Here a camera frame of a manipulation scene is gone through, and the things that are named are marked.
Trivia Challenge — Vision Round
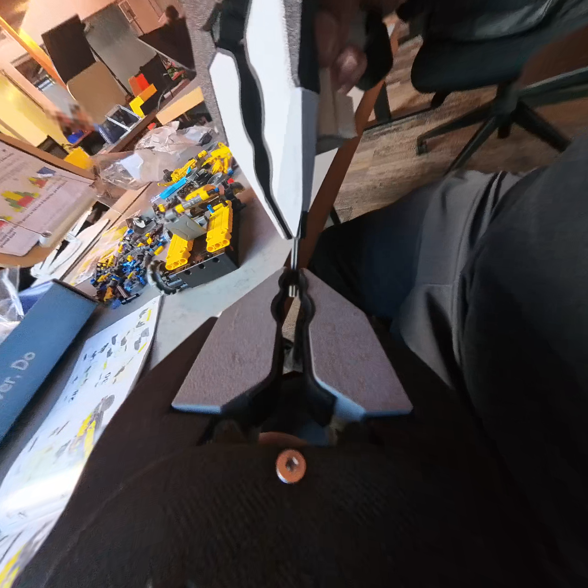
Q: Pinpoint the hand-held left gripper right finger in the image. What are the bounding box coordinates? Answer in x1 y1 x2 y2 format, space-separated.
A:
300 269 413 420

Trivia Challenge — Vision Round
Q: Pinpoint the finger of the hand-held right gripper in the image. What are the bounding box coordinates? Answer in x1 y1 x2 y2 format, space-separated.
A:
210 51 281 238
244 0 319 241

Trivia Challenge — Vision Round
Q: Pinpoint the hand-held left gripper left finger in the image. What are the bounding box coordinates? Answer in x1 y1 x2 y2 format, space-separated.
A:
173 271 287 416

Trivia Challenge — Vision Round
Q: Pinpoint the black axle rod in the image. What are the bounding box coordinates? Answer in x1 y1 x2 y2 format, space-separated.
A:
291 212 307 296

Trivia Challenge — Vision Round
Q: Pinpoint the yellow black brick vehicle model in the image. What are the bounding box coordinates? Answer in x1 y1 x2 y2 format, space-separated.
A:
150 198 242 296

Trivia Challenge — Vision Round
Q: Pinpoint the instruction booklet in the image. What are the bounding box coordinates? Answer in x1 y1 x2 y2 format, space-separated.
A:
0 294 163 575

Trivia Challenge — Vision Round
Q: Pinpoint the pile of brick parts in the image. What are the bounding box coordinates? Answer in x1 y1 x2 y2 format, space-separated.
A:
90 143 241 304

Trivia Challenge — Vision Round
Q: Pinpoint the person's right hand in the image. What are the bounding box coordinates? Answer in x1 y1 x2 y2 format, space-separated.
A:
313 0 368 92

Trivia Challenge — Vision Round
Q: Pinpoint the crumpled clear plastic bag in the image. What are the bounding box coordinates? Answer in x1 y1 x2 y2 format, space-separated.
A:
97 122 219 189

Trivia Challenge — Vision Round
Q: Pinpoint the yellow printed sheet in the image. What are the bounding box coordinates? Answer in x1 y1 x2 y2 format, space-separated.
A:
65 216 134 285

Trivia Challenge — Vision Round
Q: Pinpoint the blue cardboard box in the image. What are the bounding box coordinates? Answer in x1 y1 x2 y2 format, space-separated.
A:
0 281 98 443

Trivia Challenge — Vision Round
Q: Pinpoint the black chair base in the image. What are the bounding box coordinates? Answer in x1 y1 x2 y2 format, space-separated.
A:
409 0 588 175

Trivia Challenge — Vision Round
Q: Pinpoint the document stand with paper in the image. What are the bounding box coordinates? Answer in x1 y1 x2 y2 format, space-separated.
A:
0 134 98 269

